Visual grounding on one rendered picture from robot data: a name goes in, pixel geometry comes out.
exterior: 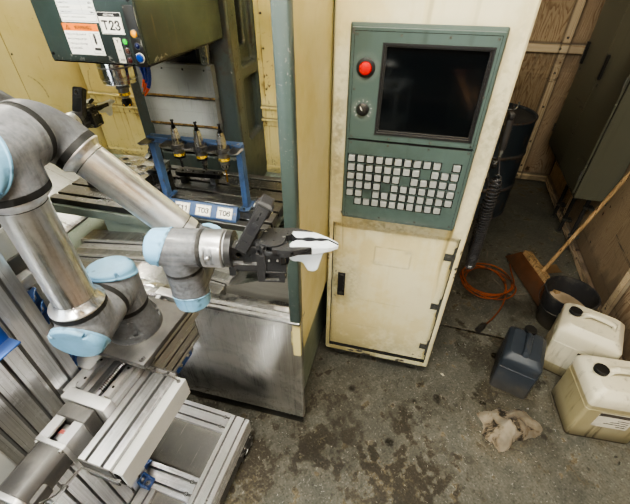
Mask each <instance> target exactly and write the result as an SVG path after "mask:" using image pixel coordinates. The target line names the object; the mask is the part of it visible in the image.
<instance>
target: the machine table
mask: <svg viewBox="0 0 630 504"><path fill-rule="evenodd" d="M180 168H183V169H196V170H205V169H203V168H195V167H186V166H184V167H181V166H178V165H171V169H170V170H171V173H172V176H173V178H174V179H177V180H176V181H175V182H174V183H176V185H177V186H176V185H175V188H176V189H174V190H177V191H178V192H177V193H176V194H175V195H174V197H172V198H177V199H184V200H191V201H198V202H205V203H212V204H220V205H227V206H234V207H239V208H240V207H241V206H242V204H243V203H241V202H242V195H241V188H240V185H239V184H240V181H239V175H238V173H236V172H228V171H227V175H228V180H229V182H227V180H226V173H225V171H222V172H223V176H222V178H221V179H219V182H218V184H217V185H216V186H214V185H211V183H210V179H204V180H203V178H199V177H190V180H189V181H188V182H187V183H183V184H182V183H181V182H180V181H181V180H180V176H178V175H176V173H175V170H176V169H180ZM224 177H225V178H224ZM248 177H249V178H248V182H249V186H251V187H252V186H254V187H252V188H253V189H251V190H250V198H251V200H252V201H255V199H256V201H257V199H258V197H259V198H261V196H262V194H266V195H268V196H270V197H271V198H273V199H275V201H274V204H273V205H274V209H273V213H272V214H271V215H270V217H269V218H268V220H267V219H266V220H265V222H264V223H263V225H262V227H261V229H260V230H265V229H267V228H278V227H279V225H280V223H281V222H282V220H283V218H284V217H283V201H282V185H281V178H278V177H269V176H261V175H253V174H248ZM237 178H238V179H237ZM195 179H196V180H195ZM234 180H235V181H234ZM252 180H253V181H254V182H253V181H252ZM236 182H237V183H236ZM260 182H261V183H260ZM274 182H275V183H274ZM225 183H226V184H225ZM263 183H264V184H263ZM258 184H261V185H260V187H261V188H260V187H259V185H258ZM184 185H185V186H184ZM262 185H263V186H262ZM265 185H266V186H265ZM277 185H278V186H277ZM257 187H258V188H257ZM262 187H264V188H262ZM84 188H85V189H84ZM259 189H260V190H259ZM266 190H267V192H266ZM262 191H263V192H262ZM275 192H276V193H275ZM58 193H59V194H57V193H55V194H53V195H52V196H50V197H49V198H50V200H51V203H52V205H53V207H54V209H55V211H56V212H58V213H64V214H71V215H77V216H83V217H90V218H96V219H102V220H108V221H115V222H121V223H127V224H134V225H140V226H146V227H149V226H148V225H146V224H145V223H144V222H142V221H141V220H139V219H138V218H137V217H135V216H134V215H133V214H131V213H130V212H128V211H127V210H126V209H124V208H123V207H121V206H120V205H119V204H117V203H116V202H111V201H110V202H109V203H110V204H109V203H108V202H104V200H102V201H101V200H98V199H108V198H109V197H108V196H106V195H105V194H104V193H103V194H104V195H103V194H102V193H101V191H99V190H98V189H97V188H95V187H94V186H88V183H87V181H86V180H84V179H83V178H81V177H80V178H79V179H77V180H76V181H74V182H72V185H70V184H69V185H68V186H66V187H64V188H63V189H61V190H60V191H58ZM94 193H95V195H94ZM97 193H98V194H97ZM92 194H93V195H92ZM100 194H101V195H100ZM269 194H270V195H269ZM86 195H87V196H86ZM88 195H89V196H88ZM90 195H91V196H90ZM98 195H99V196H98ZM189 195H190V196H189ZM251 195H252V196H251ZM78 196H79V197H78ZM85 197H86V198H85ZM102 197H104V198H102ZM105 197H108V198H105ZM77 198H78V199H77ZM82 199H83V200H82ZM109 199H110V198H109ZM110 200H112V199H110ZM106 203H107V204H106ZM112 203H113V204H112ZM252 209H253V207H252ZM252 209H251V210H250V211H249V213H247V212H240V211H239V213H240V219H239V220H238V221H237V223H230V222H224V221H217V220H210V219H203V218H197V217H193V218H194V219H196V220H197V221H198V222H199V223H201V224H203V223H212V224H214V225H218V226H219V227H220V228H221V229H226V230H235V231H236V232H237V235H238V239H239V237H240V236H241V234H242V232H243V230H244V228H245V227H246V225H247V223H248V221H249V219H250V217H251V215H252V213H253V212H252Z"/></svg>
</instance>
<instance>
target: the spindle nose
mask: <svg viewBox="0 0 630 504"><path fill-rule="evenodd" d="M95 64H96V63H95ZM96 67H97V70H98V73H99V76H100V79H101V81H102V83H103V84H104V85H107V86H124V85H129V84H133V83H136V82H137V81H138V80H139V78H138V73H137V69H136V66H126V65H111V64H96Z"/></svg>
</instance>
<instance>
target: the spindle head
mask: <svg viewBox="0 0 630 504"><path fill-rule="evenodd" d="M30 1H31V4H32V6H33V9H34V12H35V14H36V17H37V19H38V22H39V24H40V27H41V29H42V32H43V34H44V37H45V39H46V42H47V44H48V47H49V50H50V52H51V55H52V57H53V59H54V61H65V62H80V63H96V64H111V65H126V66H138V65H137V61H136V58H135V54H134V50H133V47H132V43H131V39H130V36H129V32H128V28H127V24H126V21H125V17H124V13H123V10H122V6H121V5H133V8H134V12H135V16H136V20H137V24H138V28H139V32H140V36H141V40H142V44H143V48H144V52H145V56H146V60H147V64H148V67H151V66H154V65H157V64H159V63H162V62H164V61H167V60H170V59H172V58H175V57H177V56H180V55H182V54H185V53H188V52H190V51H193V50H195V49H198V48H200V47H203V46H206V45H208V44H211V43H213V42H216V41H218V40H221V39H223V38H222V28H221V21H220V13H219V6H218V0H92V2H93V5H94V9H95V12H120V16H121V19H122V23H123V27H124V30H125V34H126V35H116V34H103V33H102V30H101V27H100V23H88V22H63V21H62V19H61V16H60V14H59V11H58V8H57V5H56V3H55V0H30ZM61 23H79V24H97V28H98V31H99V34H100V37H101V40H102V44H103V47H104V50H105V53H106V56H102V55H85V54H72V51H71V48H70V46H69V43H68V40H67V37H66V35H65V32H64V29H63V26H62V24H61ZM113 38H120V40H121V44H122V47H123V51H124V49H125V47H128V48H129V49H130V50H131V55H127V54H126V53H125V51H124V54H125V58H126V61H127V57H132V58H133V60H134V63H133V64H129V63H128V61H127V63H120V61H119V57H118V54H117V50H116V47H115V44H114V40H113ZM122 38H126V39H127V40H128V42H129V44H128V45H127V46H125V45H124V44H123V43H122Z"/></svg>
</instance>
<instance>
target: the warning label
mask: <svg viewBox="0 0 630 504"><path fill-rule="evenodd" d="M61 24H62V26H63V29H64V32H65V35H66V37H67V40H68V43H69V46H70V48H71V51H72V54H85V55H102V56H106V53H105V50H104V47H103V44H102V40H101V37H100V34H99V31H98V28H97V24H79V23H61Z"/></svg>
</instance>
